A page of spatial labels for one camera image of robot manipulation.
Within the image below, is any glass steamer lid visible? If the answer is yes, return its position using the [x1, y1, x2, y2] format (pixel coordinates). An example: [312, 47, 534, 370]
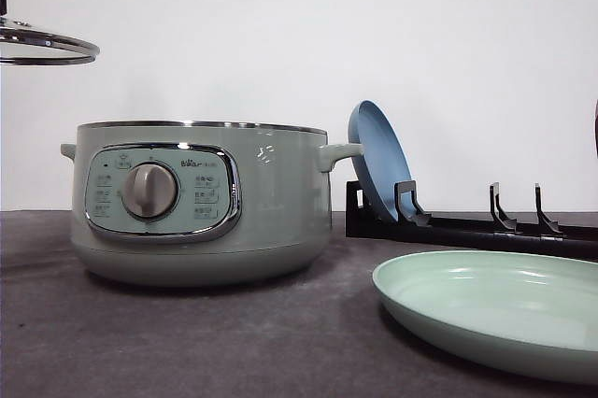
[0, 27, 100, 65]

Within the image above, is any green plate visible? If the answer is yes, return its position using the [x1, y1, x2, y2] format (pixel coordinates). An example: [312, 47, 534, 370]
[372, 250, 598, 385]

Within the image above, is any green electric steamer pot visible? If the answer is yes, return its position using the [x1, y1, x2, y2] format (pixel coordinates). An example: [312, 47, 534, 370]
[61, 121, 363, 288]

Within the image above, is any blue plate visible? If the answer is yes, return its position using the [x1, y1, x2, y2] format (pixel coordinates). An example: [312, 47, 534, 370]
[348, 100, 414, 222]

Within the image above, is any black plate rack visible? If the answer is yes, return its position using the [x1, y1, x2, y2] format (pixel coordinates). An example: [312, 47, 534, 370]
[346, 179, 598, 260]

